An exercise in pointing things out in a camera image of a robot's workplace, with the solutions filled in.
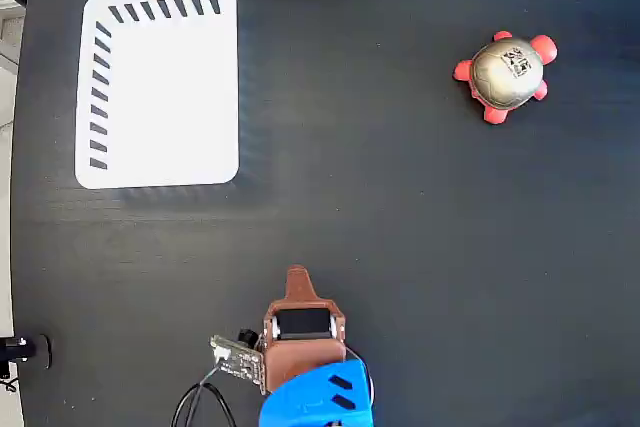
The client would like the red turtle toy grey shell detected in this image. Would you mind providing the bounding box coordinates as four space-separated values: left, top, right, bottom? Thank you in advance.
453 30 559 125

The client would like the white slotted tray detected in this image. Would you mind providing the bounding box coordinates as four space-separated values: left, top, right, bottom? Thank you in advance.
74 0 241 191

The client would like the black table clamp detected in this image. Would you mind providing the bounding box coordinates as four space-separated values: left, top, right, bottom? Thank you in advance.
0 332 54 371

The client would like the green camera circuit board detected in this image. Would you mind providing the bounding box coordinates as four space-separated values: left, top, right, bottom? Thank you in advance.
209 328 266 397

